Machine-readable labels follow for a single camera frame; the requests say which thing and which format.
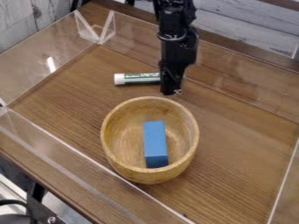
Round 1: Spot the brown wooden bowl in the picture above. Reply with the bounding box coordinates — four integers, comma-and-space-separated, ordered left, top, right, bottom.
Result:
100, 96, 200, 185

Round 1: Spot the black cable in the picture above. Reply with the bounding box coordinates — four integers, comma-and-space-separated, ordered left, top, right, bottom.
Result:
0, 199, 41, 224

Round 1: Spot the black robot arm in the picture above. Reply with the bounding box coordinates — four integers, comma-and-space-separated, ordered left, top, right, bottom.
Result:
153, 0, 198, 95

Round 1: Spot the clear acrylic tray wall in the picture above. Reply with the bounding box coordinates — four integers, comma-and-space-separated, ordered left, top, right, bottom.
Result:
0, 5, 299, 224

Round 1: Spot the green and white marker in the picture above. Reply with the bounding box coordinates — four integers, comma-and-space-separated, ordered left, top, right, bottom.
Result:
113, 73, 160, 85

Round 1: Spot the blue rectangular block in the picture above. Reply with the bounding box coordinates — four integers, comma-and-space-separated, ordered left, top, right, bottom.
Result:
144, 121, 168, 168

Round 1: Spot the black metal table frame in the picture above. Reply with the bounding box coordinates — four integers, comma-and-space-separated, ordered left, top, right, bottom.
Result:
25, 183, 68, 224

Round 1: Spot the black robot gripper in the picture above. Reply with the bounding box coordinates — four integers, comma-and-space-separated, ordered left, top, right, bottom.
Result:
157, 27, 198, 95

